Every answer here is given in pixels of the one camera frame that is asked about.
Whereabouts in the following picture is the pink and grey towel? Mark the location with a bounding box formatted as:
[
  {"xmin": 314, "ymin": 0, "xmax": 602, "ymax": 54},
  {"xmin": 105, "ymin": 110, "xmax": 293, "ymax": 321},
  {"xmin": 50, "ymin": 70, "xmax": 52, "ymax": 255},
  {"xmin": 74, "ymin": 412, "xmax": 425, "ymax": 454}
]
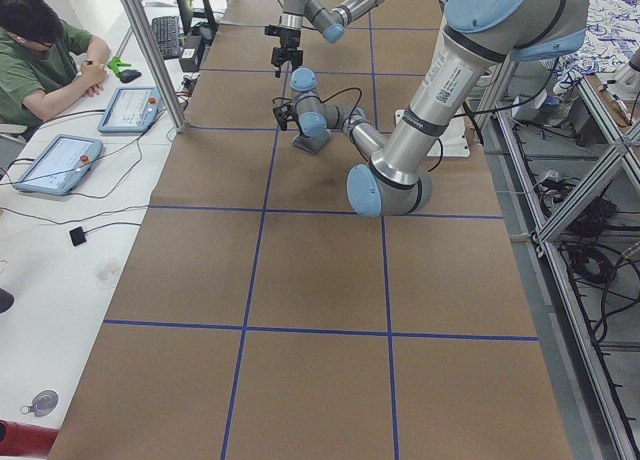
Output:
[{"xmin": 293, "ymin": 131, "xmax": 331, "ymax": 155}]

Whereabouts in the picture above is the small black box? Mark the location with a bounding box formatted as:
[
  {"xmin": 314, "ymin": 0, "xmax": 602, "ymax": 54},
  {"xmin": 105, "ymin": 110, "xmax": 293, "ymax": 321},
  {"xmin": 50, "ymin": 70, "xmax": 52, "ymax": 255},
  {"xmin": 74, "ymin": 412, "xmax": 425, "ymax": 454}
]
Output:
[{"xmin": 179, "ymin": 35, "xmax": 205, "ymax": 73}]

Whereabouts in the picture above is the black keyboard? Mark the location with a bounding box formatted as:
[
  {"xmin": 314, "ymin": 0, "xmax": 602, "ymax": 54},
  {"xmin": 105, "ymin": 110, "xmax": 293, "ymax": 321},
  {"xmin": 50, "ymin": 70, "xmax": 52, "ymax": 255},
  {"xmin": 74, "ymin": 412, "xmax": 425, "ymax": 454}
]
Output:
[{"xmin": 151, "ymin": 16, "xmax": 181, "ymax": 60}]

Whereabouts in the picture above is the upper teach pendant tablet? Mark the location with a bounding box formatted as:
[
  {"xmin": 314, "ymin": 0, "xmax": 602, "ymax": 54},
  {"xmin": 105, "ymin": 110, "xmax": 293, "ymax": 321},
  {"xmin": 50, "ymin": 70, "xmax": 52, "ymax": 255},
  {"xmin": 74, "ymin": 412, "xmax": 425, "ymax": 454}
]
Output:
[{"xmin": 97, "ymin": 86, "xmax": 162, "ymax": 134}]

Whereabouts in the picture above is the teach pendant tablet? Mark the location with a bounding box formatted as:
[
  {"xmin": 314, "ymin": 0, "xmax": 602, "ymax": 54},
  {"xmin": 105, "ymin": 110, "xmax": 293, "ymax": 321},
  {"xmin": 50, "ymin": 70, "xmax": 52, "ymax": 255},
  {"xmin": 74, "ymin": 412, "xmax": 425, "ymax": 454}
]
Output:
[
  {"xmin": 97, "ymin": 86, "xmax": 162, "ymax": 134},
  {"xmin": 13, "ymin": 134, "xmax": 103, "ymax": 196}
]

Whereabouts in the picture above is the black computer mouse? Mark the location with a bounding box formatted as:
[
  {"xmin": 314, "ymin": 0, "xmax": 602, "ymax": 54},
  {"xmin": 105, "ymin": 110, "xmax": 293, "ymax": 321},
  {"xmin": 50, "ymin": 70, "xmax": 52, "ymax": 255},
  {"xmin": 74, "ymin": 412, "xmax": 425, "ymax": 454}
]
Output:
[{"xmin": 119, "ymin": 69, "xmax": 142, "ymax": 84}]

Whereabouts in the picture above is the green tool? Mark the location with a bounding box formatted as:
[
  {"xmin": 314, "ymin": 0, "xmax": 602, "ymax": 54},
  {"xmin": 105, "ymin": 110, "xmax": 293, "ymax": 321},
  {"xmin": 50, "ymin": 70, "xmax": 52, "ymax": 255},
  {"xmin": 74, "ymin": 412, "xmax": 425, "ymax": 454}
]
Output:
[{"xmin": 107, "ymin": 56, "xmax": 131, "ymax": 78}]

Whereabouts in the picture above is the brown paper table cover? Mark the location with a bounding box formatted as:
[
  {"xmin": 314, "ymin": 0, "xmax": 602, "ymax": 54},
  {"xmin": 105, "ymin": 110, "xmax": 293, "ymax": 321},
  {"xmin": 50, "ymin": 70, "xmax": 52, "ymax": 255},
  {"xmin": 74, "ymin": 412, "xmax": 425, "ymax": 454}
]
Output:
[{"xmin": 51, "ymin": 0, "xmax": 572, "ymax": 459}]

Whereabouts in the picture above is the lower teach pendant tablet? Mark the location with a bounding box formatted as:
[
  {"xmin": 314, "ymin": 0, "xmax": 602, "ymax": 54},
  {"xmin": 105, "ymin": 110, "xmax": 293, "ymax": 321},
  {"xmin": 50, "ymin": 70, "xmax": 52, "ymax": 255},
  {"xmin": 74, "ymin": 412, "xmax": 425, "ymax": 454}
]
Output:
[{"xmin": 13, "ymin": 134, "xmax": 103, "ymax": 196}]

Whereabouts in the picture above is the small black square device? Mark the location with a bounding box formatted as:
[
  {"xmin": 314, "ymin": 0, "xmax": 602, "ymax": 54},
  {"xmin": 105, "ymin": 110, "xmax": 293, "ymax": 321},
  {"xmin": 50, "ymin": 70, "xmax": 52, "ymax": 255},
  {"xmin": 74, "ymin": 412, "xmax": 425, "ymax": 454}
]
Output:
[{"xmin": 69, "ymin": 226, "xmax": 87, "ymax": 247}]

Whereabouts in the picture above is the person in green shirt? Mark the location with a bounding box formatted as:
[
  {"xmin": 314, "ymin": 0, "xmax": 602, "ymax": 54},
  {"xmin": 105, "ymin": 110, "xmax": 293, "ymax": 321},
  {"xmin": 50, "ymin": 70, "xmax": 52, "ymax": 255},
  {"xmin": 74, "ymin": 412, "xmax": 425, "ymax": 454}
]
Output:
[{"xmin": 1, "ymin": 0, "xmax": 110, "ymax": 129}]

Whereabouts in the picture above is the blue patterned cloth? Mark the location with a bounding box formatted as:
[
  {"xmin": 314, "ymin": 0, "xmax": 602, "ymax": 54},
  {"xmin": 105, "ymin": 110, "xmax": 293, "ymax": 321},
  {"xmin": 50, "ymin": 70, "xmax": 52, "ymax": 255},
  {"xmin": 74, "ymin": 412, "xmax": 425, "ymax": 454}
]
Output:
[{"xmin": 553, "ymin": 0, "xmax": 639, "ymax": 94}]

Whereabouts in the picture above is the round grey tape measure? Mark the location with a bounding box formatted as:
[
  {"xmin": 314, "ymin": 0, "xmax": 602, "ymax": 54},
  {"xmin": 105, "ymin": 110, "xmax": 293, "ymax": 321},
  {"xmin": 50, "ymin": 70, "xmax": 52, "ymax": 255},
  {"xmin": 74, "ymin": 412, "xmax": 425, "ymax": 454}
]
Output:
[{"xmin": 20, "ymin": 389, "xmax": 59, "ymax": 418}]

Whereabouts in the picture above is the aluminium frame post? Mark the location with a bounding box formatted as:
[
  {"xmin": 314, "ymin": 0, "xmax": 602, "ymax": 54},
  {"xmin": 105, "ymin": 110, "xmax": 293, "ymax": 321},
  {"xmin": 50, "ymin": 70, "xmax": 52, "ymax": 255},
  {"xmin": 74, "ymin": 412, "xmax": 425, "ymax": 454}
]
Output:
[{"xmin": 120, "ymin": 0, "xmax": 187, "ymax": 133}]

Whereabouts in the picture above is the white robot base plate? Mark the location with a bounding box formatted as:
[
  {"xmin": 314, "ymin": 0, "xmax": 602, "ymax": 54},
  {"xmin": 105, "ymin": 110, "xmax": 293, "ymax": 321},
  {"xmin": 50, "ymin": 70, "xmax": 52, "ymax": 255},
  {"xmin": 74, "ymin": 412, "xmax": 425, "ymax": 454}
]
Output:
[{"xmin": 394, "ymin": 108, "xmax": 472, "ymax": 158}]

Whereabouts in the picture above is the aluminium frame rack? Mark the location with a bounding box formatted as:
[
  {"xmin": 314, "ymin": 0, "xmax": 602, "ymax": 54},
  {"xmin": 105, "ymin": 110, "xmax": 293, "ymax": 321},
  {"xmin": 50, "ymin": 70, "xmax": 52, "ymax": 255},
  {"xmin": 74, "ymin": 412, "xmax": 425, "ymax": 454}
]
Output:
[{"xmin": 484, "ymin": 76, "xmax": 639, "ymax": 459}]

